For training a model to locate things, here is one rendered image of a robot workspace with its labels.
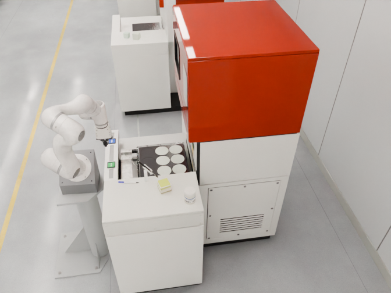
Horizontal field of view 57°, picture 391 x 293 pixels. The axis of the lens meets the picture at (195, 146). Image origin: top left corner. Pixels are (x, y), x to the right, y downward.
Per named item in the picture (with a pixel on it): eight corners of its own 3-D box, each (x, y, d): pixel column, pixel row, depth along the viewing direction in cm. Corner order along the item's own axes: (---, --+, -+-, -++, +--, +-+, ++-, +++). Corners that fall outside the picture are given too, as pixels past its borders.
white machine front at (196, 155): (184, 118, 319) (184, 78, 293) (199, 185, 259) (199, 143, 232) (181, 118, 319) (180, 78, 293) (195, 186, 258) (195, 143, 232)
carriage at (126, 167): (132, 153, 279) (131, 150, 277) (133, 188, 252) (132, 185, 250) (121, 154, 278) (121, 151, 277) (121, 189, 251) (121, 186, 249)
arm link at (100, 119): (91, 125, 225) (106, 124, 225) (87, 107, 216) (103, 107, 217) (93, 117, 231) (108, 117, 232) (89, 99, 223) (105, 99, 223)
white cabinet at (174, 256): (185, 197, 358) (184, 132, 305) (202, 289, 286) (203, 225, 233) (120, 204, 351) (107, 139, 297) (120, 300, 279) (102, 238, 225)
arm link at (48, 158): (72, 179, 228) (61, 177, 204) (47, 164, 228) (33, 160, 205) (83, 163, 230) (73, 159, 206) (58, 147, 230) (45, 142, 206)
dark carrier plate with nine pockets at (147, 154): (183, 143, 282) (183, 143, 281) (189, 174, 256) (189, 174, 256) (138, 147, 278) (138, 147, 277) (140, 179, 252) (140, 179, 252)
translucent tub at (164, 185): (167, 183, 240) (167, 177, 235) (171, 192, 235) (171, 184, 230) (157, 187, 237) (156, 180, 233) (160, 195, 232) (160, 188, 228)
